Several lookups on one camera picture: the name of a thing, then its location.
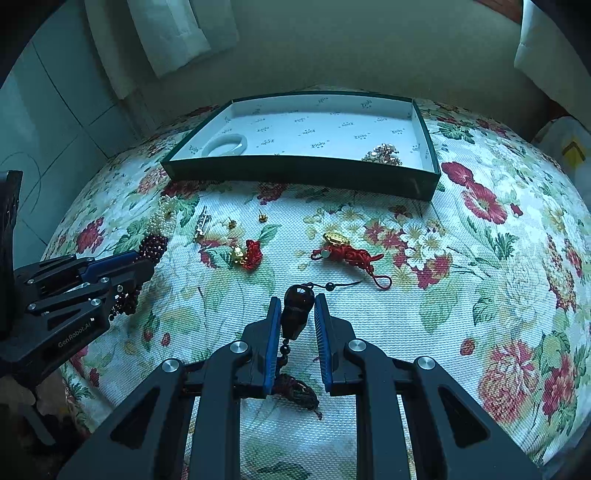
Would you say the rhinestone pearl brooch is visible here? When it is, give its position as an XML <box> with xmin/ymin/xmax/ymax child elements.
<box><xmin>361</xmin><ymin>142</ymin><xmax>403</xmax><ymax>166</ymax></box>

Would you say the white plastic bag yellow print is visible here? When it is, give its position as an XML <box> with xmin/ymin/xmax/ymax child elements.
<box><xmin>531</xmin><ymin>115</ymin><xmax>591</xmax><ymax>185</ymax></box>

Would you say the brown wooden window frame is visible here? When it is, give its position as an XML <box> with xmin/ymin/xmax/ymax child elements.
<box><xmin>475</xmin><ymin>0</ymin><xmax>525</xmax><ymax>24</ymax></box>

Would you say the white jade bangle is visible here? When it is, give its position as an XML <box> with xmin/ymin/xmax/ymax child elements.
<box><xmin>202</xmin><ymin>133</ymin><xmax>250</xmax><ymax>158</ymax></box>

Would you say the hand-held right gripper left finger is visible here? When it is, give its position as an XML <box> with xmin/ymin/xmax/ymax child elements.
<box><xmin>55</xmin><ymin>296</ymin><xmax>283</xmax><ymax>480</ymax></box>

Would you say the small red knot gold charm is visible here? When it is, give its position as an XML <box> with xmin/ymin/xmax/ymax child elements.
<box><xmin>231</xmin><ymin>239</ymin><xmax>264</xmax><ymax>273</ymax></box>

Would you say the dark red bead necklace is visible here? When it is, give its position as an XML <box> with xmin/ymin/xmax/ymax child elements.
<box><xmin>108</xmin><ymin>233</ymin><xmax>169</xmax><ymax>319</ymax></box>

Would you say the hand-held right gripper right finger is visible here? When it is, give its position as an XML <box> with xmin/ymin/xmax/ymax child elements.
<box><xmin>314</xmin><ymin>293</ymin><xmax>543</xmax><ymax>480</ymax></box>

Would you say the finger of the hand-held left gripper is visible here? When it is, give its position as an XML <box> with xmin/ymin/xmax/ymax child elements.
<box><xmin>27</xmin><ymin>260</ymin><xmax>156</xmax><ymax>320</ymax></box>
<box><xmin>13</xmin><ymin>250</ymin><xmax>140</xmax><ymax>297</ymax></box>

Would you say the green box with white lining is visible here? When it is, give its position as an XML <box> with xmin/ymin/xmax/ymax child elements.
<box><xmin>161</xmin><ymin>92</ymin><xmax>443</xmax><ymax>202</ymax></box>

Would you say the narrow white curtain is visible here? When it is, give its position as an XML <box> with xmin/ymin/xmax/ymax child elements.
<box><xmin>514</xmin><ymin>0</ymin><xmax>591</xmax><ymax>116</ymax></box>

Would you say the white pearl necklace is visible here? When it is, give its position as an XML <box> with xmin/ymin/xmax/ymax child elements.
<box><xmin>148</xmin><ymin>196</ymin><xmax>185</xmax><ymax>236</ymax></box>

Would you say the long red knot gold charm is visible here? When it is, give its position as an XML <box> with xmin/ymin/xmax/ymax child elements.
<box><xmin>311</xmin><ymin>231</ymin><xmax>393</xmax><ymax>291</ymax></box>

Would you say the dark pendant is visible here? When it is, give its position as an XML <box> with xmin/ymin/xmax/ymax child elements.
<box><xmin>272</xmin><ymin>281</ymin><xmax>365</xmax><ymax>421</ymax></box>

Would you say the wide white curtain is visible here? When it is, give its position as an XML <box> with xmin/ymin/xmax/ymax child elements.
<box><xmin>92</xmin><ymin>0</ymin><xmax>241</xmax><ymax>100</ymax></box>

